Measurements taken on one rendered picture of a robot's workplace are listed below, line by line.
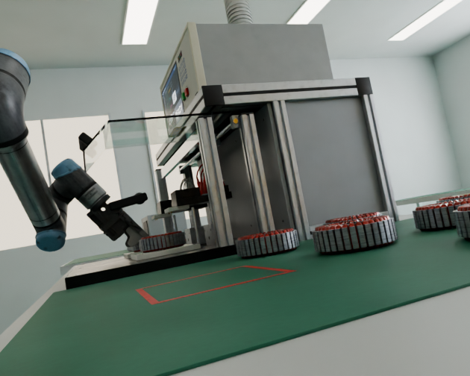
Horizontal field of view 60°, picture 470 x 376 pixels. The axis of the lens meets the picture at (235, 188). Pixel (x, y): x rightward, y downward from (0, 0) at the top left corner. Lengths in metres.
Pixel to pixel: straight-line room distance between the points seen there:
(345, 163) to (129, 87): 5.35
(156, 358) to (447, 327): 0.14
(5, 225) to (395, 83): 6.66
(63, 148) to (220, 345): 5.72
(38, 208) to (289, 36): 0.79
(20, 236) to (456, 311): 5.68
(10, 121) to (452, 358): 0.94
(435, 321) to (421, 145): 8.01
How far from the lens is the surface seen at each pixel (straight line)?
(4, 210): 5.86
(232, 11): 2.83
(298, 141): 0.97
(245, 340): 0.24
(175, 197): 1.03
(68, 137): 5.95
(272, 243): 0.69
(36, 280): 5.80
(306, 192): 0.95
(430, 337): 0.21
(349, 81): 1.08
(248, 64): 1.10
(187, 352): 0.24
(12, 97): 1.02
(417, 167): 8.06
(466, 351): 0.19
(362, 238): 0.54
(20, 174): 1.08
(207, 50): 1.07
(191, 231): 1.27
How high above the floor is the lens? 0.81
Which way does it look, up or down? 5 degrees up
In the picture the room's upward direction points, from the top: 10 degrees counter-clockwise
